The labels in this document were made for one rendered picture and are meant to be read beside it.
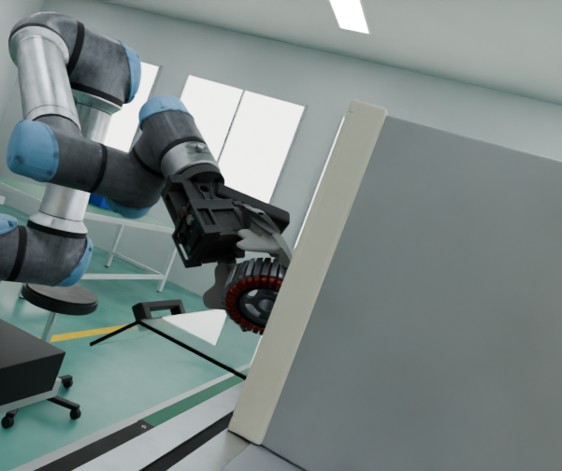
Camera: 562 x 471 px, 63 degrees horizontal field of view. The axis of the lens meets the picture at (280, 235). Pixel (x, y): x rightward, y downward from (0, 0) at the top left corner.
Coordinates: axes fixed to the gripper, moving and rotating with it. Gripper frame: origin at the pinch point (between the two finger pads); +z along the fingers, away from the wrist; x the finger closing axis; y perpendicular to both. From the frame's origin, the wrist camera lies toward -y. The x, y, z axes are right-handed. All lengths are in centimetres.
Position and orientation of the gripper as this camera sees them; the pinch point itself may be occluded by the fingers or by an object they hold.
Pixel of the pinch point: (272, 301)
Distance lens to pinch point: 56.0
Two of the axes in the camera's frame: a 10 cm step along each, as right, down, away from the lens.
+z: 4.5, 7.8, -4.5
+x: 4.6, -6.3, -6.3
